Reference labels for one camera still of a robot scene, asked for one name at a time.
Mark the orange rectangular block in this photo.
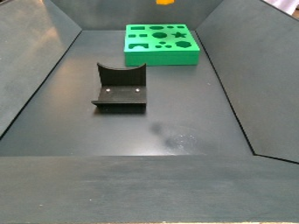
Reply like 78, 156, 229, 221
155, 0, 175, 5

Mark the black curved fixture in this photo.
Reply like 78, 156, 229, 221
91, 64, 147, 114

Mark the green foam shape board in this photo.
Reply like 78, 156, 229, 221
124, 24, 201, 67

